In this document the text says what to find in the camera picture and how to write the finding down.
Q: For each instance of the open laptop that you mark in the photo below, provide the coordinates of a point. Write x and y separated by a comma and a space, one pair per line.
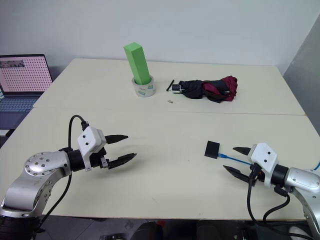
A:
22, 75

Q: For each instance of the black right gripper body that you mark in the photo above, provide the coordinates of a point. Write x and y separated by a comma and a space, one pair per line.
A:
260, 175

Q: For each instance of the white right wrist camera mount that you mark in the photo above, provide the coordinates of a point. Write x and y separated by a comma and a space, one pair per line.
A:
263, 157

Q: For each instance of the clear packing tape roll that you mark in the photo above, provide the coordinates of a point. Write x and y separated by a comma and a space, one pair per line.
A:
146, 90

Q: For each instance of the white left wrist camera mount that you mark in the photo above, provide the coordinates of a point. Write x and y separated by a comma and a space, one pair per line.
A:
87, 140

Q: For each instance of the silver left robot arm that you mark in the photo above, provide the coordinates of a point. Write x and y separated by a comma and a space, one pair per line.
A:
37, 175

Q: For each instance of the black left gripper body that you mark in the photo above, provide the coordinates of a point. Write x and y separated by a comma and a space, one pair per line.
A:
97, 160

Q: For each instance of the small black square box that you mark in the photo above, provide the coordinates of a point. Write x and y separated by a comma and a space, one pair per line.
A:
212, 149

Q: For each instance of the grey partition panel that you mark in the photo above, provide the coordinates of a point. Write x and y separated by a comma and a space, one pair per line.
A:
305, 75

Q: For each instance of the green foam block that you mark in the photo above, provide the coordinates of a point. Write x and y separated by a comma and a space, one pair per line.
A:
137, 65

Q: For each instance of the folded black maroon umbrella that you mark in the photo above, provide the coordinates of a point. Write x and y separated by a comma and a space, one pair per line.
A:
212, 88

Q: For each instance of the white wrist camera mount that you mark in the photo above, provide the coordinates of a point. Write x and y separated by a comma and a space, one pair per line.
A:
87, 140
263, 157

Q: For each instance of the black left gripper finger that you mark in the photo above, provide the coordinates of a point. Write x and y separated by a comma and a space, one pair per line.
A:
122, 160
116, 138

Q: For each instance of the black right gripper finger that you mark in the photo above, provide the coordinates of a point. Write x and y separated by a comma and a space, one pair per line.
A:
237, 173
243, 150

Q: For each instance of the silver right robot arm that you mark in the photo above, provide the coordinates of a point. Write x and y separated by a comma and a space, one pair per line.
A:
303, 180

